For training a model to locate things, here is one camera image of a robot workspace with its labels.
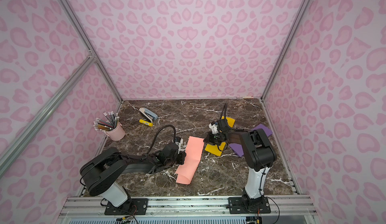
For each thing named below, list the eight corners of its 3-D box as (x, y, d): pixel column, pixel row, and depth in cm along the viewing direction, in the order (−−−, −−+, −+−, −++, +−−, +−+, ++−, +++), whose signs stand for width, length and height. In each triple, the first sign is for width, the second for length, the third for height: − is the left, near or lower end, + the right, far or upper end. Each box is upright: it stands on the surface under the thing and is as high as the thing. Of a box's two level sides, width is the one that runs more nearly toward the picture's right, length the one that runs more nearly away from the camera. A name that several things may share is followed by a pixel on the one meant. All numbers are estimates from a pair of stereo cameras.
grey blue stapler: (138, 113, 114) (136, 110, 111) (144, 108, 117) (142, 105, 114) (152, 123, 108) (151, 120, 105) (158, 118, 110) (157, 115, 108)
